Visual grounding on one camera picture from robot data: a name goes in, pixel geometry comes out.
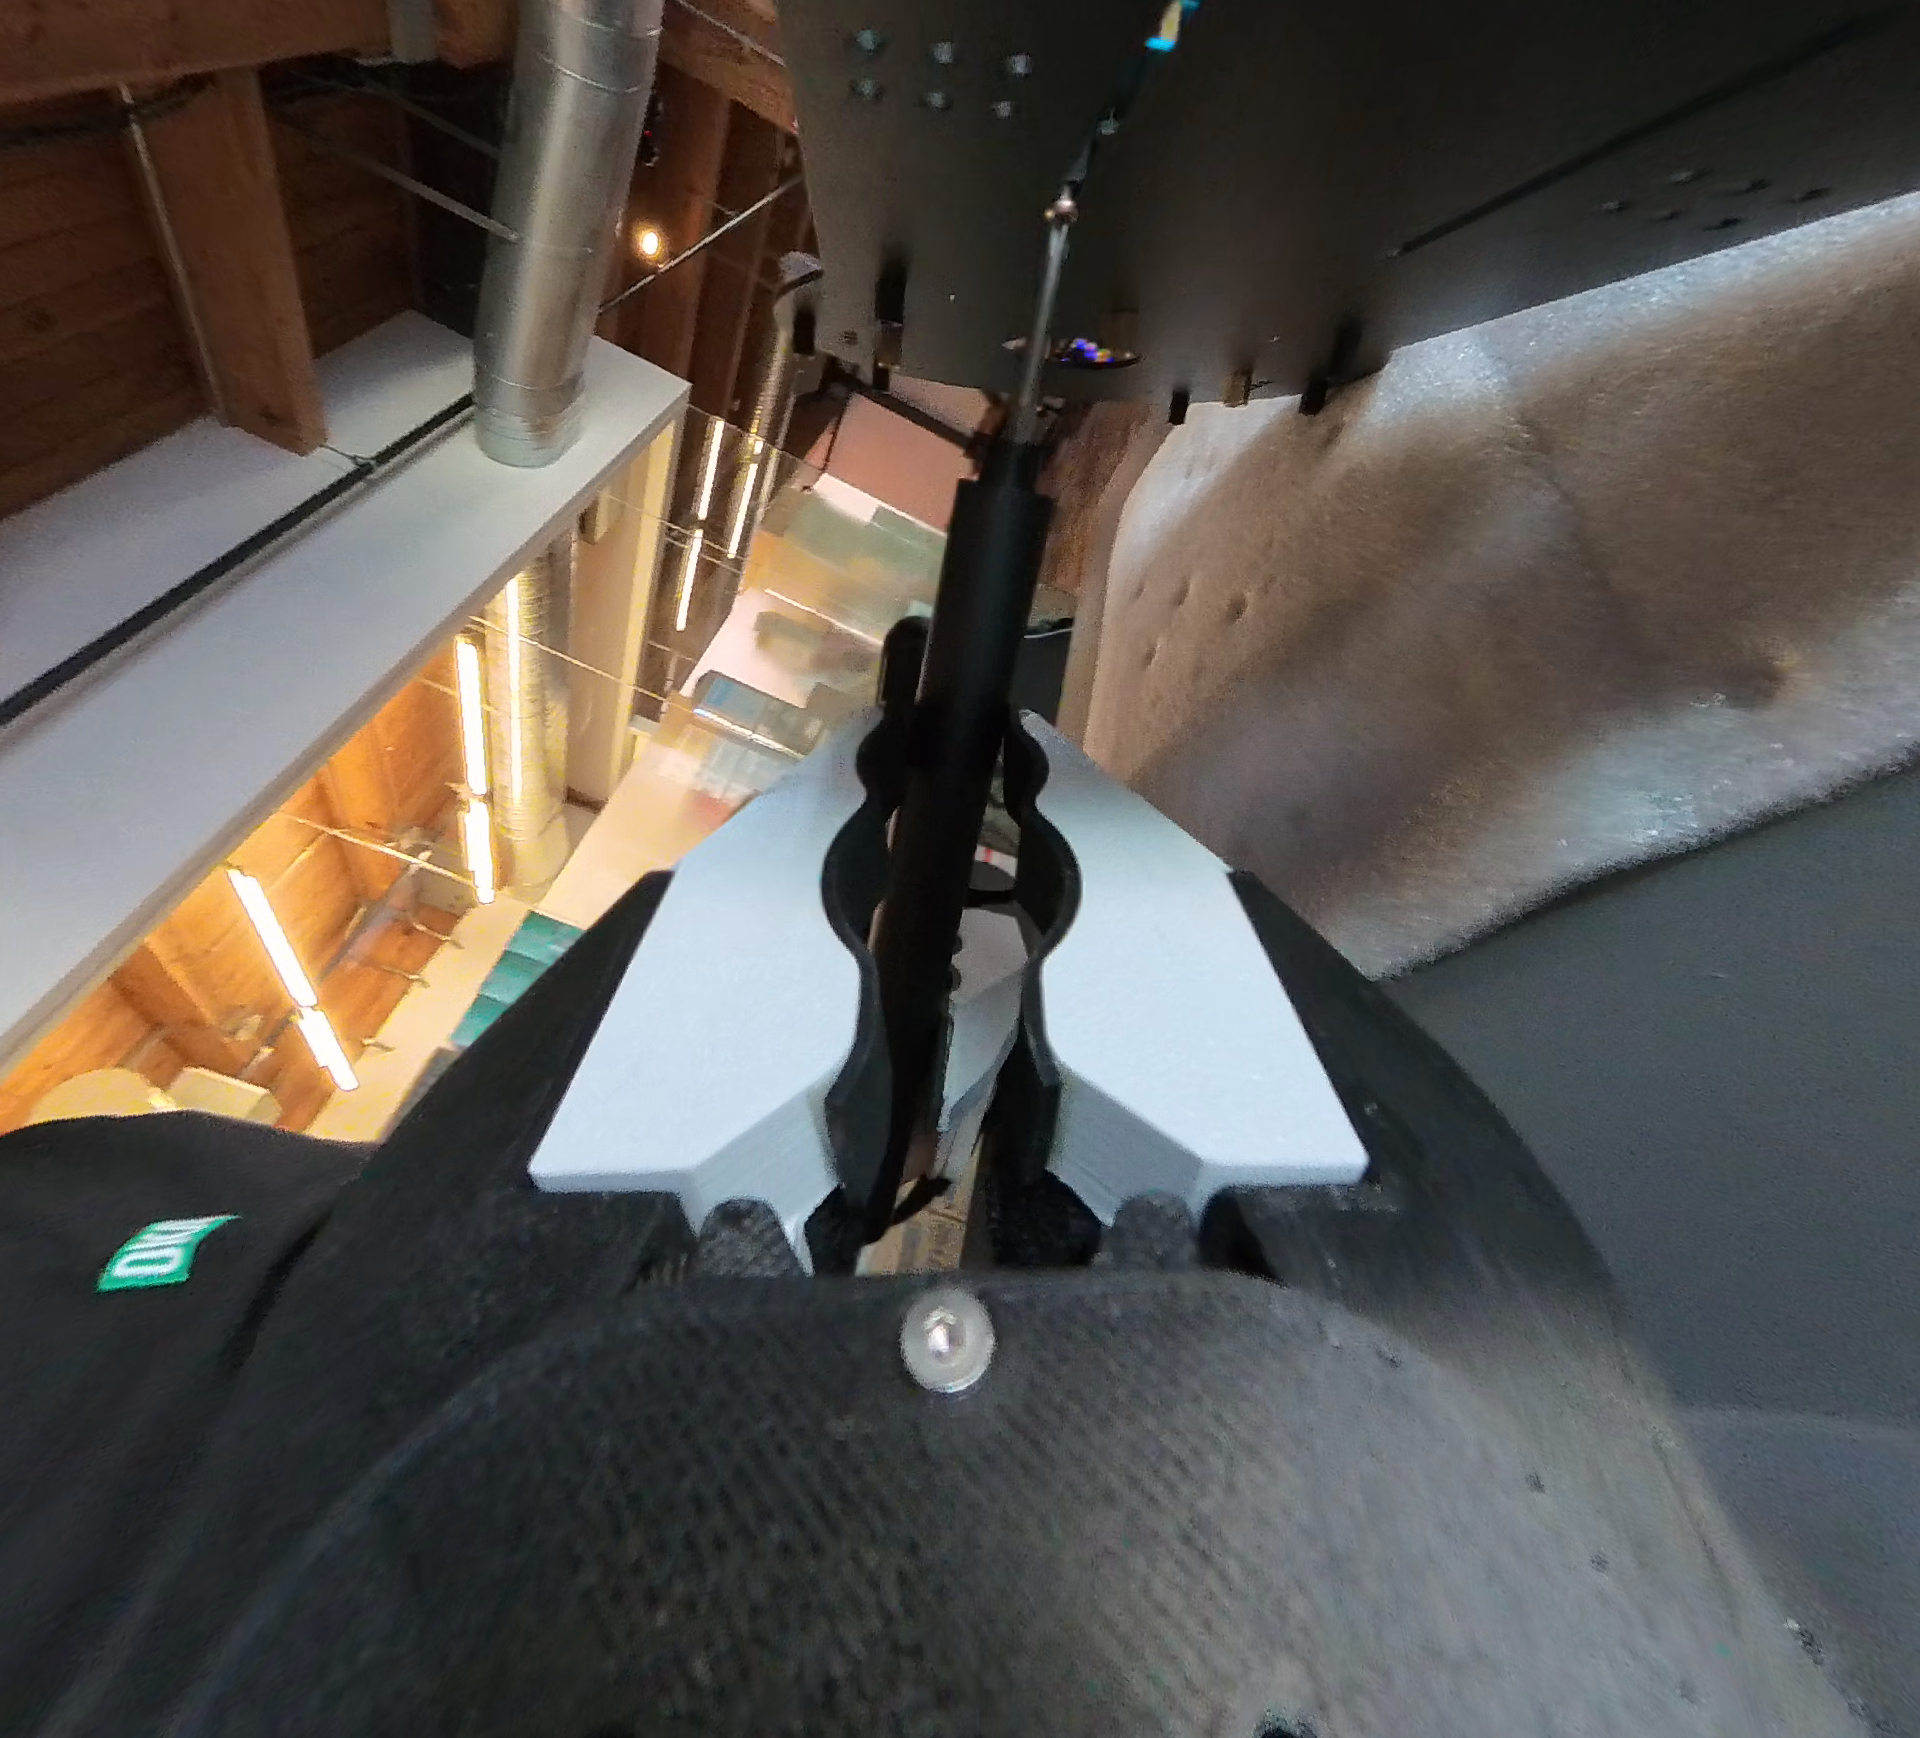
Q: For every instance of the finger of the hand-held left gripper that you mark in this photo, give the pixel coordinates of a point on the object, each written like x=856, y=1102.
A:
x=979, y=1063

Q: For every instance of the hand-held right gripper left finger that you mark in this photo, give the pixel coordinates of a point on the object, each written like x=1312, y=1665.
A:
x=705, y=1019

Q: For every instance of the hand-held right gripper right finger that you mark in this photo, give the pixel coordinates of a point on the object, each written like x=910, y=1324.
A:
x=1186, y=1019

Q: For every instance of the black electric screwdriver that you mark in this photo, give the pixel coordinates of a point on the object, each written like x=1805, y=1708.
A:
x=982, y=584

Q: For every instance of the black metal chassis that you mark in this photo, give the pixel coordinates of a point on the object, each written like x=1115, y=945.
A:
x=1425, y=14

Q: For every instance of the white foam sheet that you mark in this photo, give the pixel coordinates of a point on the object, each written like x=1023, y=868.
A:
x=1425, y=599

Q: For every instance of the white ceiling beam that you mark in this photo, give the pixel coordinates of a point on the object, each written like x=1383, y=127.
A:
x=300, y=658

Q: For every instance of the silver ventilation duct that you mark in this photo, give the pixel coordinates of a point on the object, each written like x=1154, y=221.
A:
x=571, y=149

